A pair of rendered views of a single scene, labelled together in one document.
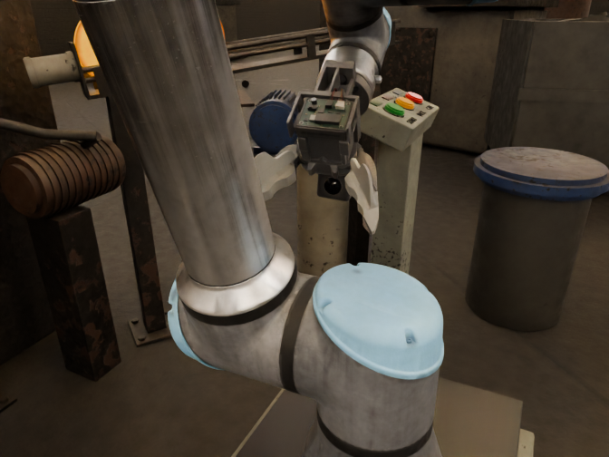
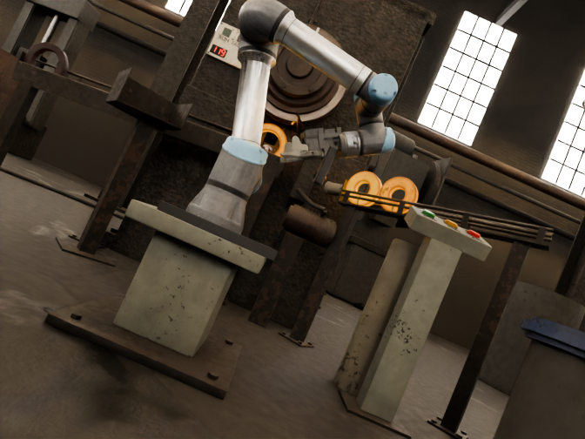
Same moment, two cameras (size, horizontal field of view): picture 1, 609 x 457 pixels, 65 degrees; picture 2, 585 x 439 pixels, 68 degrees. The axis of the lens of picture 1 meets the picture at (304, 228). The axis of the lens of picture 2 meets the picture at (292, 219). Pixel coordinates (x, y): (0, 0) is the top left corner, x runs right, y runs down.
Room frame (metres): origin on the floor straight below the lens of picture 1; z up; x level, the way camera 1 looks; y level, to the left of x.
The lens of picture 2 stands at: (0.02, -1.14, 0.34)
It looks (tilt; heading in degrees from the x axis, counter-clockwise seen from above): 4 degrees up; 63
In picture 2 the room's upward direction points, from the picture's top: 24 degrees clockwise
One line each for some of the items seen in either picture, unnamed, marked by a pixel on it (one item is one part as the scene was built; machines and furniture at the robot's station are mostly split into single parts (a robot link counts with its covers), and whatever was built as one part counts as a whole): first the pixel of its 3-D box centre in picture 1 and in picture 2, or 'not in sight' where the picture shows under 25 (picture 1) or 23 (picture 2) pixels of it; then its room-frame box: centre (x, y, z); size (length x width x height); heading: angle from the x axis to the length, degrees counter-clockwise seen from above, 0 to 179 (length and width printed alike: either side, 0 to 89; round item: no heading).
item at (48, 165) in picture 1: (86, 260); (290, 268); (0.94, 0.49, 0.27); 0.22 x 0.13 x 0.53; 154
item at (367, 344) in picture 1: (370, 345); (239, 165); (0.37, -0.06, 0.49); 0.13 x 0.12 x 0.14; 65
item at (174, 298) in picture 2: not in sight; (181, 292); (0.36, -0.07, 0.13); 0.40 x 0.40 x 0.26; 64
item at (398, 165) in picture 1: (392, 234); (413, 315); (0.99, -0.20, 0.31); 0.24 x 0.16 x 0.62; 154
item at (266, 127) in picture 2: not in sight; (266, 143); (0.71, 0.76, 0.75); 0.18 x 0.03 x 0.18; 153
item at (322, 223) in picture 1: (322, 246); (380, 315); (1.03, -0.04, 0.26); 0.12 x 0.12 x 0.52
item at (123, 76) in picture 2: not in sight; (117, 167); (0.16, 0.72, 0.36); 0.26 x 0.20 x 0.72; 9
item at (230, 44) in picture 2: not in sight; (237, 49); (0.44, 1.00, 1.15); 0.26 x 0.02 x 0.18; 154
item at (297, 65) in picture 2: not in sight; (299, 66); (0.66, 0.67, 1.12); 0.28 x 0.06 x 0.28; 154
